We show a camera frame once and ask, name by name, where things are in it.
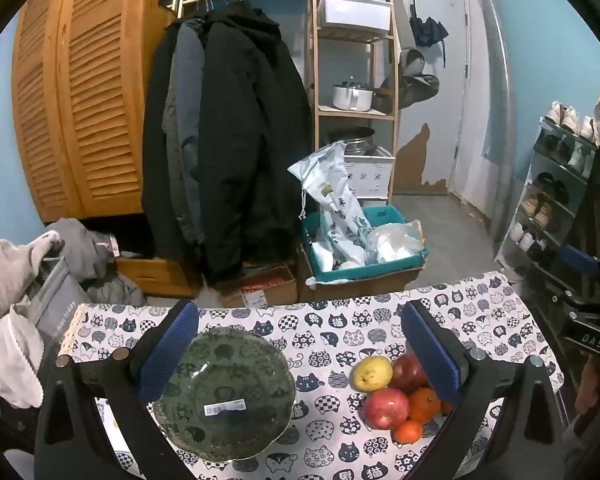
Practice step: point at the white printed plastic bag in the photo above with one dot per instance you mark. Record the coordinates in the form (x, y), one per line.
(337, 200)

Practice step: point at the cat print tablecloth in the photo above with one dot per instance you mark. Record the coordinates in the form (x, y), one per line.
(330, 340)

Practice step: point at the white storage box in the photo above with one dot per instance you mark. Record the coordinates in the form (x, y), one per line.
(355, 12)

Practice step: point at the teal plastic basket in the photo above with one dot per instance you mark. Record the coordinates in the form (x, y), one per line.
(385, 215)

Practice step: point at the black jacket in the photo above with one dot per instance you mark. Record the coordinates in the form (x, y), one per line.
(152, 160)

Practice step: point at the row of shoes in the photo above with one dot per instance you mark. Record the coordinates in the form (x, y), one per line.
(537, 207)

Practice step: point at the yellow pear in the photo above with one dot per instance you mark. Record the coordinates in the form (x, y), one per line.
(370, 374)

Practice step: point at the clear plastic bag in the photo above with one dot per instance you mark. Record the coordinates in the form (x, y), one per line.
(395, 242)

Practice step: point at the orange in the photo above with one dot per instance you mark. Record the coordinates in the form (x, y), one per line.
(424, 405)
(446, 408)

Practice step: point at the red apple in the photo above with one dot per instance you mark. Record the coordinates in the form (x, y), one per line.
(407, 372)
(385, 407)

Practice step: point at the white cooking pot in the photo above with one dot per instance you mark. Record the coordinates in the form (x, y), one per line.
(350, 97)

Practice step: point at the grey metal pipe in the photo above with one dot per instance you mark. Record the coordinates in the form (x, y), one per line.
(500, 110)

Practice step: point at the white printed drawer box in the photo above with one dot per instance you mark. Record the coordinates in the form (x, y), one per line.
(370, 175)

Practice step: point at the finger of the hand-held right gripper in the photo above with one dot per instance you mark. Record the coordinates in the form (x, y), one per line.
(555, 287)
(580, 260)

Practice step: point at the shoe rack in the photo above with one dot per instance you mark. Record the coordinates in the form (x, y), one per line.
(555, 166)

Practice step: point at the grey fabric storage bag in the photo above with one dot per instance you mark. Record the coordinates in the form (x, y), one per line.
(62, 305)

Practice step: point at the grey hanging bag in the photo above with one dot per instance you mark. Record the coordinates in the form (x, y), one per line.
(415, 87)

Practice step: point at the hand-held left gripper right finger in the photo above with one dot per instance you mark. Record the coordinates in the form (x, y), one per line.
(430, 355)

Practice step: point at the large cardboard box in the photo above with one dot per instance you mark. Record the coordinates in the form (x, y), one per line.
(360, 285)

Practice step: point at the small tangerine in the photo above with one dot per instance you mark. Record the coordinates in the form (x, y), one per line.
(408, 431)

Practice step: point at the grey jacket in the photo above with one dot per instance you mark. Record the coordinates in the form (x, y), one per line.
(187, 110)

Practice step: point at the grey clothes pile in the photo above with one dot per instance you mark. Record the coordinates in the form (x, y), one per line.
(80, 250)

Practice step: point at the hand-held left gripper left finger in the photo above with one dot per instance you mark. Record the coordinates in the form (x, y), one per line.
(172, 350)

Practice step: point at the wooden shelf rack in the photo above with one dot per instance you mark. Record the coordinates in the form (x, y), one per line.
(314, 85)

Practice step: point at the black pan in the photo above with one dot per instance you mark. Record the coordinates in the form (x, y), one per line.
(382, 100)

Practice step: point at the wooden drawer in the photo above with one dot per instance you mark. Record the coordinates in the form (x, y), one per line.
(155, 275)

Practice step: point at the steel pot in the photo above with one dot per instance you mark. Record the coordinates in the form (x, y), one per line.
(352, 140)

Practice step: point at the person's right hand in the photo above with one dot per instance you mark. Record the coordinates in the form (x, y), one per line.
(594, 385)

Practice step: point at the white door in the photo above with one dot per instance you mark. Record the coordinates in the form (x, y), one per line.
(455, 85)

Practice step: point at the wooden louvered wardrobe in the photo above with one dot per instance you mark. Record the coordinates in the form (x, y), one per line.
(90, 85)

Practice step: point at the dark blue umbrella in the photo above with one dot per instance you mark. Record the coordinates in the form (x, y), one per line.
(427, 30)

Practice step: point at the cardboard box with red packets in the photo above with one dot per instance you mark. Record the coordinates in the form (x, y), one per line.
(275, 290)

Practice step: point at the green glass bowl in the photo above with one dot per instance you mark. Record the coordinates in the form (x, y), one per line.
(230, 375)

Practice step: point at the black hooded coat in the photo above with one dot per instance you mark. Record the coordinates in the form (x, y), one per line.
(250, 135)

